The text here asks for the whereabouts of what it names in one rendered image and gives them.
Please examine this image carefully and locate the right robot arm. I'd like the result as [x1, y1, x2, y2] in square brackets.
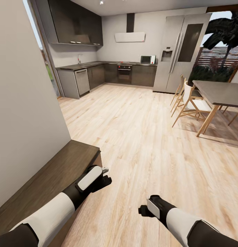
[138, 195, 238, 247]

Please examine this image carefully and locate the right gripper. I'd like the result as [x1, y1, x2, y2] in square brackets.
[138, 205, 155, 217]

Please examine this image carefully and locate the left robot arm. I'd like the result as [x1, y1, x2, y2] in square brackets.
[0, 165, 112, 247]

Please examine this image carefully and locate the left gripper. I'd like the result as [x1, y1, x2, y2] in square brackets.
[92, 175, 112, 193]

